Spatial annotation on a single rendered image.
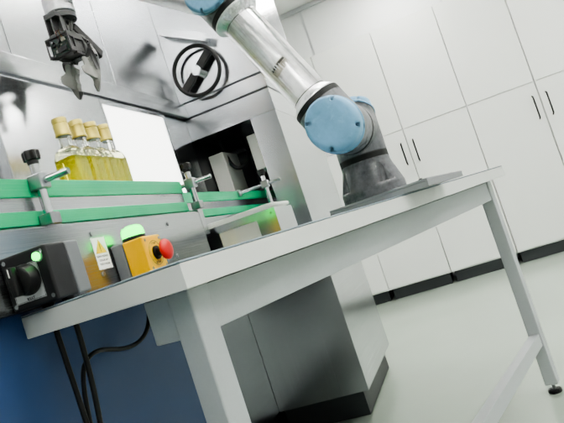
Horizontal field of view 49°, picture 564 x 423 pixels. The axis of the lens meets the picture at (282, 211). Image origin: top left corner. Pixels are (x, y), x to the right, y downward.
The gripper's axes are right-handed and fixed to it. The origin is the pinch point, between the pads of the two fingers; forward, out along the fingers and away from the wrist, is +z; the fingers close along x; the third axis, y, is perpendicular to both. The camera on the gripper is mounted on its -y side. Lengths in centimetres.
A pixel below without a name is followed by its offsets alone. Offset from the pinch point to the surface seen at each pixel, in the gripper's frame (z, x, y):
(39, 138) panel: 9.0, -11.4, 9.9
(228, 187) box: 22, -18, -104
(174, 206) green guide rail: 35.3, 13.8, 0.6
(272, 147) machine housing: 15, 10, -94
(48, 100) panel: -2.2, -12.1, 1.3
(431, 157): 23, 38, -371
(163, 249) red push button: 47, 28, 34
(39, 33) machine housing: -24.8, -15.9, -8.4
